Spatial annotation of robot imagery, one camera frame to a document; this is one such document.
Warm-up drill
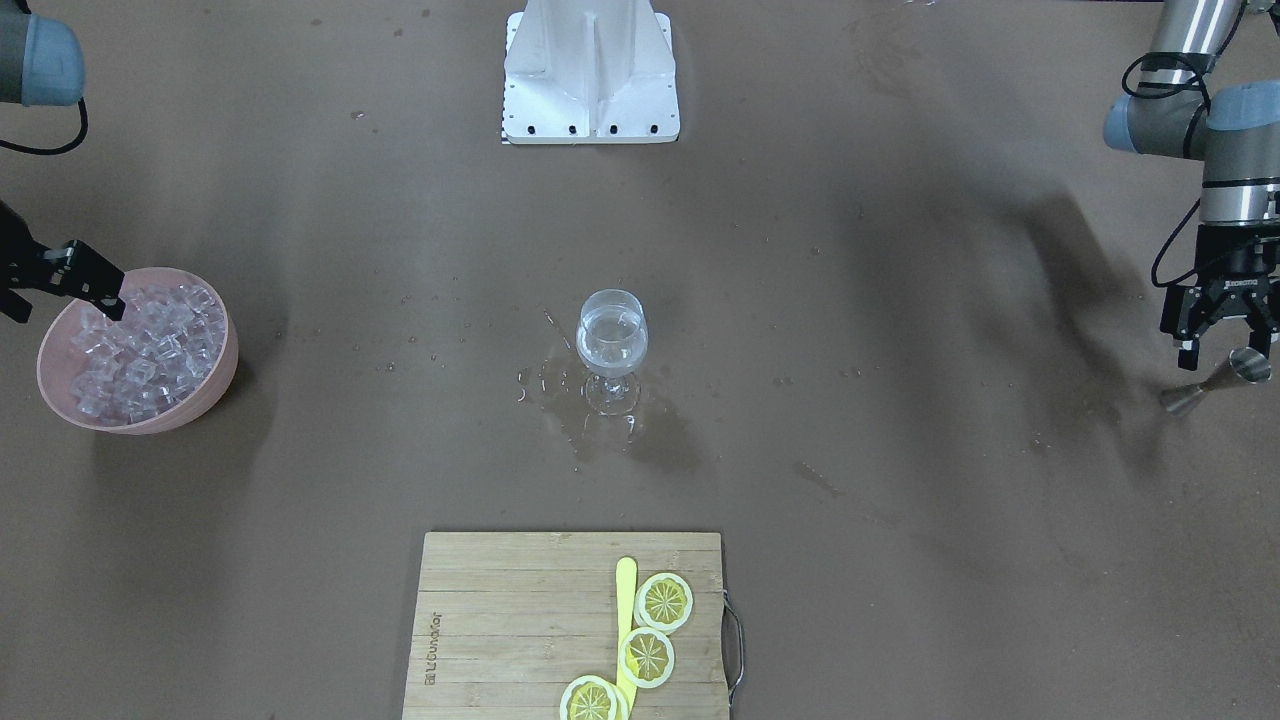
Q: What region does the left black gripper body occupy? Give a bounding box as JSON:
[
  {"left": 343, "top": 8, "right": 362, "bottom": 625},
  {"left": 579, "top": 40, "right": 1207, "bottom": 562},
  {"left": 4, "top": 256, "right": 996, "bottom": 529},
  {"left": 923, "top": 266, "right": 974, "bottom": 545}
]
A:
[{"left": 1193, "top": 224, "right": 1279, "bottom": 319}]

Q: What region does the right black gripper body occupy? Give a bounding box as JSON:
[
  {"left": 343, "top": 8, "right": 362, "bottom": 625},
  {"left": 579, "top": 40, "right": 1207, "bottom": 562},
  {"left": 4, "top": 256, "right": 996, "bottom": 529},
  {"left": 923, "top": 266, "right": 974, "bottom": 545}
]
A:
[{"left": 1, "top": 202, "right": 70, "bottom": 323}]

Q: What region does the steel jigger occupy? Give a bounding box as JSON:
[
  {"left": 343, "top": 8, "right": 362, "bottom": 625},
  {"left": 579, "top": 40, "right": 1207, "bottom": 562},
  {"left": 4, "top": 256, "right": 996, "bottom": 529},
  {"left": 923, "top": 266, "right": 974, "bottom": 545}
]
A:
[{"left": 1158, "top": 347, "right": 1274, "bottom": 416}]

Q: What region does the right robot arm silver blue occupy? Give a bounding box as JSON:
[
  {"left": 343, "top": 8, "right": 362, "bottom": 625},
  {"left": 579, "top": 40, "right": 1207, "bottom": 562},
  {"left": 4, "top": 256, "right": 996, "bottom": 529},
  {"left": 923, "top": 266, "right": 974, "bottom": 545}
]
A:
[{"left": 1, "top": 1, "right": 125, "bottom": 323}]

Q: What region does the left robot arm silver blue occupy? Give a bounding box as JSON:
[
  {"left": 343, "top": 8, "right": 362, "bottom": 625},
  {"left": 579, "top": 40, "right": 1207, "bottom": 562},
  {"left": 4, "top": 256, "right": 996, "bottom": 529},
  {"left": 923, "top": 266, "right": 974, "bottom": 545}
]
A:
[{"left": 1103, "top": 1, "right": 1279, "bottom": 372}]

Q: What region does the pile of ice cubes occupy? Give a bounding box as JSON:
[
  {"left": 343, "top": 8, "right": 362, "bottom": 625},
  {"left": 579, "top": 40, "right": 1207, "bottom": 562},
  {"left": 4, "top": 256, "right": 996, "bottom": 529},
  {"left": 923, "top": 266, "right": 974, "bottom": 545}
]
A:
[{"left": 70, "top": 282, "right": 229, "bottom": 427}]

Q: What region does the clear wine glass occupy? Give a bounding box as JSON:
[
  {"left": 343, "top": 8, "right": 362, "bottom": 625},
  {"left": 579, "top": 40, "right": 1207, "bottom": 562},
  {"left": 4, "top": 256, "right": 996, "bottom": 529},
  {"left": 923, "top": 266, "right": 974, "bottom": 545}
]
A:
[{"left": 575, "top": 290, "right": 649, "bottom": 416}]

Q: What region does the pink bowl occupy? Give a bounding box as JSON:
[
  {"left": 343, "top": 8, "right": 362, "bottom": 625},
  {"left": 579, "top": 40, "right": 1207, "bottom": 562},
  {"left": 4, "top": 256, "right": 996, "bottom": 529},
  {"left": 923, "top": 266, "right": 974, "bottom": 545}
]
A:
[{"left": 36, "top": 266, "right": 239, "bottom": 436}]

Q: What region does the bamboo cutting board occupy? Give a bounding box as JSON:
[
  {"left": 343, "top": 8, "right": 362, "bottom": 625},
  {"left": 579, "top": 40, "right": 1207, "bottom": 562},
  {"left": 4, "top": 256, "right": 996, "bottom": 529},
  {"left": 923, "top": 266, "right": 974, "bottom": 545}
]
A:
[{"left": 396, "top": 530, "right": 736, "bottom": 719}]

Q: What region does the lemon slice far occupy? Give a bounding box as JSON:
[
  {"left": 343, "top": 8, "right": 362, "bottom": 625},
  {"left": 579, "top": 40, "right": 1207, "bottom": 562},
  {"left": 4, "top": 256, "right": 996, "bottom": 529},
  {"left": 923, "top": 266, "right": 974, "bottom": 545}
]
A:
[{"left": 634, "top": 571, "right": 694, "bottom": 635}]

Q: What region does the lemon slice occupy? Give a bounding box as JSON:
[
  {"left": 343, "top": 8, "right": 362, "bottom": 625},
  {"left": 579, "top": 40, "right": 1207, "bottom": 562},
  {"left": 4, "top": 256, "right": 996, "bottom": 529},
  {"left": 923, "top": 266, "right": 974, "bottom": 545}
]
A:
[
  {"left": 558, "top": 675, "right": 630, "bottom": 720},
  {"left": 634, "top": 571, "right": 694, "bottom": 635},
  {"left": 617, "top": 626, "right": 676, "bottom": 689}
]

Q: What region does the yellow plastic knife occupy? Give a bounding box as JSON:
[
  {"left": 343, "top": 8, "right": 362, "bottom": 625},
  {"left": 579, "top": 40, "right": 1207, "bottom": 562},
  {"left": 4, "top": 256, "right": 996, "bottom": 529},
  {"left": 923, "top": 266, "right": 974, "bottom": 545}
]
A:
[{"left": 614, "top": 556, "right": 637, "bottom": 717}]

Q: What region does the lemon slice middle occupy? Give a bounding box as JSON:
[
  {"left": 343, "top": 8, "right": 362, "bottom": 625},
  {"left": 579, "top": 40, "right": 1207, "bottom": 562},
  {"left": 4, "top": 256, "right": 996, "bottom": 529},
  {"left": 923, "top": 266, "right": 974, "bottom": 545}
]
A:
[{"left": 617, "top": 626, "right": 676, "bottom": 689}]

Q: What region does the lemon slice near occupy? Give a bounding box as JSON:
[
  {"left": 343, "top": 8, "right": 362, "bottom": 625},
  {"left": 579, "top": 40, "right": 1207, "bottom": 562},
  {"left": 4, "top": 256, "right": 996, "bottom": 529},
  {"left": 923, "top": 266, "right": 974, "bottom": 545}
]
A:
[{"left": 558, "top": 675, "right": 630, "bottom": 720}]

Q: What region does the white pedestal column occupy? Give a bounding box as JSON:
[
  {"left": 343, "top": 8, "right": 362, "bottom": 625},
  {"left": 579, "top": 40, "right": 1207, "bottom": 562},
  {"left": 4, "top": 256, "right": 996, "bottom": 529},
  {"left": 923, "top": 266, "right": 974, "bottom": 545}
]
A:
[{"left": 500, "top": 1, "right": 681, "bottom": 145}]

